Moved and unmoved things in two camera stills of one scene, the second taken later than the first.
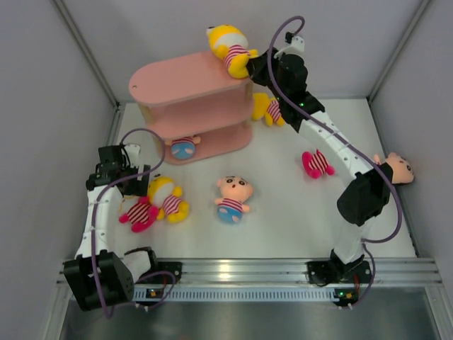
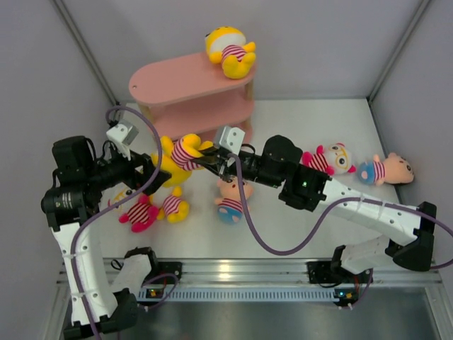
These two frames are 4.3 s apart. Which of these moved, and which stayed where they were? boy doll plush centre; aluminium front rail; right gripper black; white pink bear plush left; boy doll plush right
Moved: right gripper black
Stayed: boy doll plush centre; aluminium front rail; white pink bear plush left; boy doll plush right
